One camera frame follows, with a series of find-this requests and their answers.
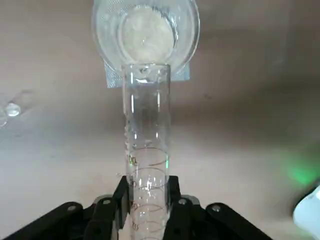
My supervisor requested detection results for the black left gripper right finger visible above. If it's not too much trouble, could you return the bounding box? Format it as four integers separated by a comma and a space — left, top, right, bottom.
162, 174, 273, 240

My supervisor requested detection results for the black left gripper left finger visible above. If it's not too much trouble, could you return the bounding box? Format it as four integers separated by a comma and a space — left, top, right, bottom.
0, 174, 132, 240

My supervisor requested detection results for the clear glass graduated cylinder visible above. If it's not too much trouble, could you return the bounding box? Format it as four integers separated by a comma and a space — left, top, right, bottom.
120, 63, 173, 240

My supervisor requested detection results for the small clear glass beaker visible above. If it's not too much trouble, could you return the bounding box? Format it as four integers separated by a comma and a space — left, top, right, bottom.
0, 99, 23, 127

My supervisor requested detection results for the large clear glass beaker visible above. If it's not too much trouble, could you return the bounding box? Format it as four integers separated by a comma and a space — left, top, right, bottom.
91, 0, 201, 76

